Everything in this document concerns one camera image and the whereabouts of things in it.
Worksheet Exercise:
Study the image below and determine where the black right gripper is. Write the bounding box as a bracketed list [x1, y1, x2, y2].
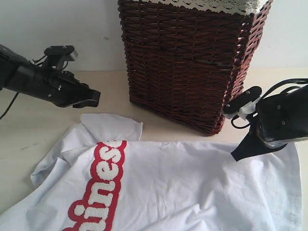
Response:
[231, 86, 308, 161]

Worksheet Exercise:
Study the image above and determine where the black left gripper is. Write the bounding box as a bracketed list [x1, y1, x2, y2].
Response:
[0, 45, 101, 108]

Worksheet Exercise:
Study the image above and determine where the white t-shirt red lettering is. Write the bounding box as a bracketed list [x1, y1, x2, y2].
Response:
[0, 114, 302, 231]

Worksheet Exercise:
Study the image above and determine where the dark brown wicker basket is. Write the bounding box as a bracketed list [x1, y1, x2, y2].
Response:
[118, 0, 271, 135]

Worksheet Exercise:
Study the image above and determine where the grey floral lace basket liner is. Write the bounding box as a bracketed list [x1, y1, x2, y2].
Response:
[145, 0, 268, 15]

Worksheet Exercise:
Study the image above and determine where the right black camera cable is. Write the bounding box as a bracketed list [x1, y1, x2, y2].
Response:
[231, 77, 308, 129]

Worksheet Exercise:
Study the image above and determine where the black camera cable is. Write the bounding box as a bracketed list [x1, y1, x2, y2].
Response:
[231, 77, 308, 129]
[0, 91, 19, 121]

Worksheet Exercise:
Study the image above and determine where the left black camera cable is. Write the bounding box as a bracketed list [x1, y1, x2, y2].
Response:
[0, 91, 19, 121]

